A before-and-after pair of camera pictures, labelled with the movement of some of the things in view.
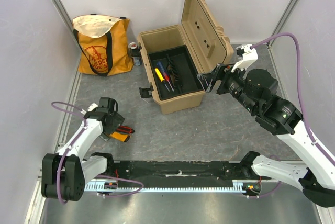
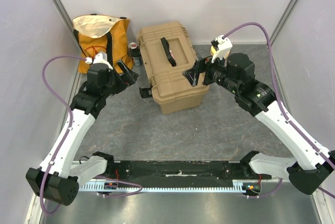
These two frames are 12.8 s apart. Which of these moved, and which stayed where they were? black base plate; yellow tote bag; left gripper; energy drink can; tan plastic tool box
Moved: left gripper; tan plastic tool box
Stayed: yellow tote bag; black base plate; energy drink can
